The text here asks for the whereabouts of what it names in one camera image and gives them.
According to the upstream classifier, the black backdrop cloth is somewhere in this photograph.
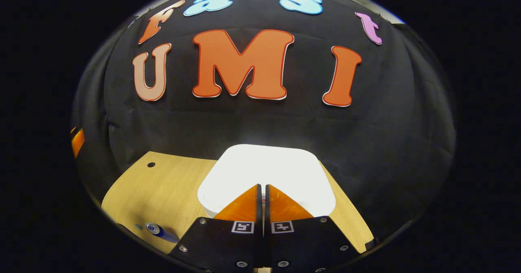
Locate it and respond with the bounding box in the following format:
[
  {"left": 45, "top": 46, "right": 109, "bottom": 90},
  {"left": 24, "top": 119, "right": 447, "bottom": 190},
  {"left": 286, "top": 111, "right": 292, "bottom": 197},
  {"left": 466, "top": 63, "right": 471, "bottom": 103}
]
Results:
[{"left": 71, "top": 0, "right": 456, "bottom": 241}]

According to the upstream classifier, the blue pop can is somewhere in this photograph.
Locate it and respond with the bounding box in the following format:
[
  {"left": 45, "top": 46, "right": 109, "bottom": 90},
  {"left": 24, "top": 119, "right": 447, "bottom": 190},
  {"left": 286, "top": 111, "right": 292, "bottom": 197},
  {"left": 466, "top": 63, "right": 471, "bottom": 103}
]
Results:
[{"left": 144, "top": 222, "right": 180, "bottom": 244}]

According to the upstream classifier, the wooden desktop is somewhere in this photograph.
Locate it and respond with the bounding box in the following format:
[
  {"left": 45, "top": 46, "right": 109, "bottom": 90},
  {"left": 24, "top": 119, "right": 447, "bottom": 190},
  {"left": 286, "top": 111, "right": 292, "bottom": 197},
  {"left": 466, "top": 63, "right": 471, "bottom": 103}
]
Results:
[{"left": 101, "top": 151, "right": 375, "bottom": 273}]

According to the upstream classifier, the white desktop garbage bin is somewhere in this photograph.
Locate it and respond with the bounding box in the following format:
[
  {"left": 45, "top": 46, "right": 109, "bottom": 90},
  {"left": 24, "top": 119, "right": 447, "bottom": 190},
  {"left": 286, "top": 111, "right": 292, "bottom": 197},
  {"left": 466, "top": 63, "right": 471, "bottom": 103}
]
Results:
[{"left": 197, "top": 144, "right": 337, "bottom": 221}]

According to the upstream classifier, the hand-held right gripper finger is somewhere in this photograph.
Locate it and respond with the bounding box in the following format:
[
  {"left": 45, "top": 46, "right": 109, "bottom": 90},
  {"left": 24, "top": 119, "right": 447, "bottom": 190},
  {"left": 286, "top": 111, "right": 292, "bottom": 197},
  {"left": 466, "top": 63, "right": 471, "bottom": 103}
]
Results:
[
  {"left": 169, "top": 183, "right": 264, "bottom": 273},
  {"left": 265, "top": 183, "right": 363, "bottom": 273}
]

